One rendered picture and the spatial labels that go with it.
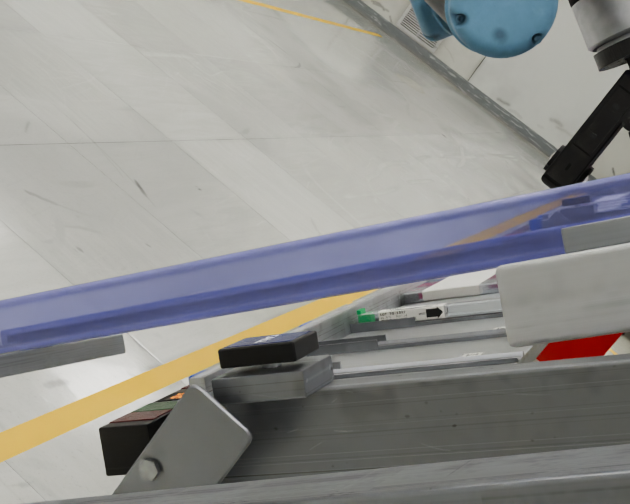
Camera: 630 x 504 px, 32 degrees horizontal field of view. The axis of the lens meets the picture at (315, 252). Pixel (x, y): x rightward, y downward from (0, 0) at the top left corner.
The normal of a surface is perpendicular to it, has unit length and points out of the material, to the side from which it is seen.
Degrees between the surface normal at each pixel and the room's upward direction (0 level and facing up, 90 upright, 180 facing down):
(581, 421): 90
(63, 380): 0
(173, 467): 90
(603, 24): 114
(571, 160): 91
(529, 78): 90
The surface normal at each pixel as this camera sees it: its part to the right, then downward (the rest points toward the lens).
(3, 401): 0.56, -0.77
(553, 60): -0.35, 0.11
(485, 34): 0.00, 0.33
